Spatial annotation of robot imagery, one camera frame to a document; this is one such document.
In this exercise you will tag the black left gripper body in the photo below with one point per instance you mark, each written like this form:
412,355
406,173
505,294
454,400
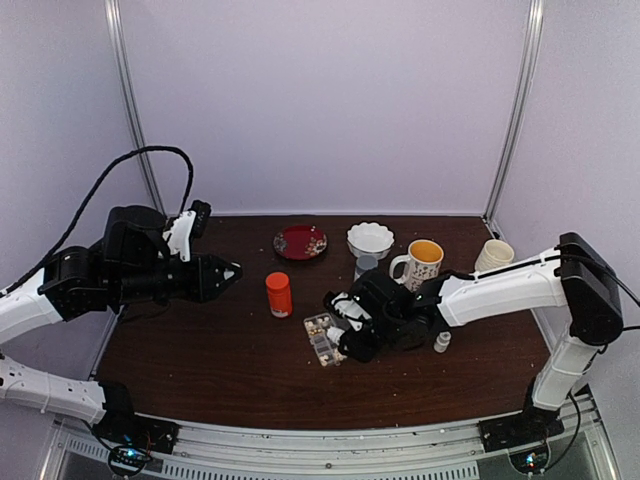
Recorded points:
144,284

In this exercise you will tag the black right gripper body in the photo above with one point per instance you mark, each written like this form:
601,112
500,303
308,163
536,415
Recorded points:
386,326

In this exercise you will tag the small white dropper bottle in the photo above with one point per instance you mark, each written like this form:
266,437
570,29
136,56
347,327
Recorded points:
442,342

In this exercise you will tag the grey cap pill bottle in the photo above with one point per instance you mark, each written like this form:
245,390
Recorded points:
364,263

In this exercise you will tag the clear plastic pill organizer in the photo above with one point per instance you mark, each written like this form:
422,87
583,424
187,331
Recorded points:
323,342

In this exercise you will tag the orange pill bottle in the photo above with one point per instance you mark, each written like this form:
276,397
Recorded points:
279,294

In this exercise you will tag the small white pill bottle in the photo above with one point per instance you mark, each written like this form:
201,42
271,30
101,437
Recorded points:
336,332

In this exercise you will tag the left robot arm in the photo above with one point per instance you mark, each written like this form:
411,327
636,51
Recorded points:
49,324

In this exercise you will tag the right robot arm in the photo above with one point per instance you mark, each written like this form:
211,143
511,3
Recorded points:
571,276

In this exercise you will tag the floral mug yellow inside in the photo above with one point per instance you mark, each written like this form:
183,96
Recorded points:
422,262

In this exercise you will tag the white scalloped bowl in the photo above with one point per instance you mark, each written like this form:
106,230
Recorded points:
370,239

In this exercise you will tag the cream ribbed mug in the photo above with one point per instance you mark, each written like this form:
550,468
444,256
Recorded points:
494,254

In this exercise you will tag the red floral plate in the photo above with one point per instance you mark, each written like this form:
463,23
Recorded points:
300,242

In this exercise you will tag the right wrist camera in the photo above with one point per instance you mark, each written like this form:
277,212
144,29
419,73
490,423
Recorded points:
347,310

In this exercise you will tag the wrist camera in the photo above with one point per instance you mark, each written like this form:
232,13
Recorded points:
186,227
347,310

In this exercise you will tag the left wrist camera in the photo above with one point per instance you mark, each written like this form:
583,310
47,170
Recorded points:
186,227

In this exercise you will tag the aluminium front rail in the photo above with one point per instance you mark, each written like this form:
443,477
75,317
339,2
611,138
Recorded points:
452,450

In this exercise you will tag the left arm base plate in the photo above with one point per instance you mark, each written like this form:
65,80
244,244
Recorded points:
142,432

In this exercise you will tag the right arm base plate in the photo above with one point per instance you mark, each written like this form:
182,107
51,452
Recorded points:
528,426

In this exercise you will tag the left aluminium frame post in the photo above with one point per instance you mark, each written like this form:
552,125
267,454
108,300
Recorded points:
133,120

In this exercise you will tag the aluminium frame post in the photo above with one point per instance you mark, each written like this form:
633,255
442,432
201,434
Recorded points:
133,120
528,64

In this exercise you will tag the right aluminium frame post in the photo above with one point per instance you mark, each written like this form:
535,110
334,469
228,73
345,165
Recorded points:
528,64

